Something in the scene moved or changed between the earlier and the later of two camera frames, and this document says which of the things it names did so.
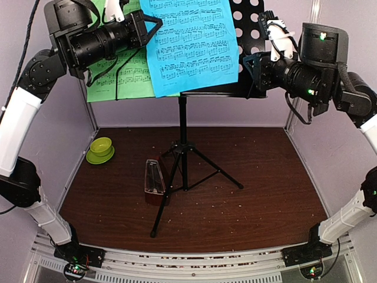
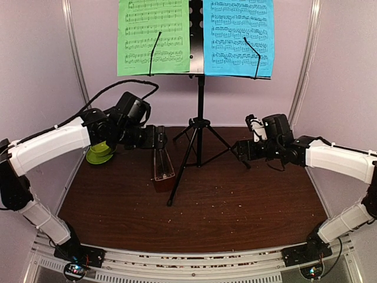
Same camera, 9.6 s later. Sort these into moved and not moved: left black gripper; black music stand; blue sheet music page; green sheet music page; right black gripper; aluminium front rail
Moved: black music stand; right black gripper; green sheet music page; left black gripper; blue sheet music page
Not moved: aluminium front rail
